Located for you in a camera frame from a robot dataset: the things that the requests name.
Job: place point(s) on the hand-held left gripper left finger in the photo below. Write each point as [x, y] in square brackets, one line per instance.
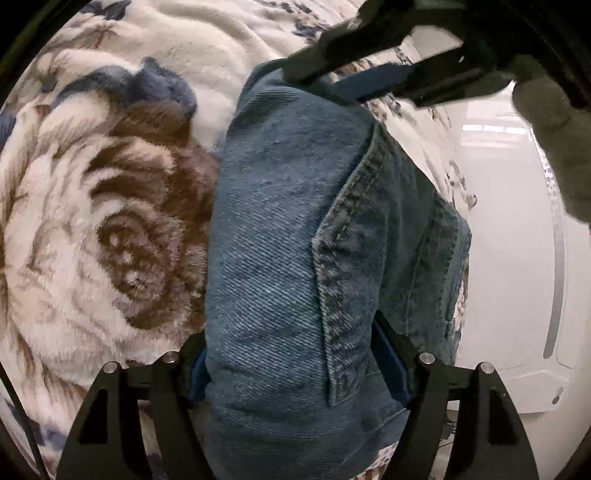
[196, 383]

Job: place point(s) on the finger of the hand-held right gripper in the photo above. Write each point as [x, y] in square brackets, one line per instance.
[369, 83]
[332, 50]

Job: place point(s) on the blue denim pants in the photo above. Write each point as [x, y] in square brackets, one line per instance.
[286, 258]

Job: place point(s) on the white appliance panel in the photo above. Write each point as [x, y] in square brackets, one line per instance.
[508, 277]

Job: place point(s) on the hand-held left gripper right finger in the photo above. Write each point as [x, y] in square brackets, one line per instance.
[392, 364]

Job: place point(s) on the person's right hand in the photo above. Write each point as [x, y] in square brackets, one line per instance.
[563, 152]

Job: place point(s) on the white floral blanket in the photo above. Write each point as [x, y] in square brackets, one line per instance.
[92, 207]

